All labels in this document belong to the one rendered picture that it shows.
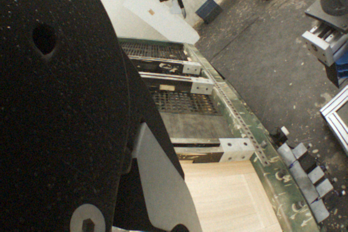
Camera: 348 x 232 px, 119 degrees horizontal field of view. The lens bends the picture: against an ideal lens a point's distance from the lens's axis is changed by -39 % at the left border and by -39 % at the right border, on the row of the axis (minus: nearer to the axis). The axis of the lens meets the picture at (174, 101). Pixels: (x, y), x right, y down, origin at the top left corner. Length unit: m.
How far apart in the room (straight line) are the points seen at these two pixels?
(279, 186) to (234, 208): 0.17
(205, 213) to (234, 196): 0.11
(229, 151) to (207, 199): 0.17
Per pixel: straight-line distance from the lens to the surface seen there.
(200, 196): 0.49
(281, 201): 0.57
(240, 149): 0.57
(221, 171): 0.56
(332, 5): 0.68
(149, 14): 4.24
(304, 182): 0.71
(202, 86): 0.93
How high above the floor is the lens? 1.44
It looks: 26 degrees down
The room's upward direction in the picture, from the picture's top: 56 degrees counter-clockwise
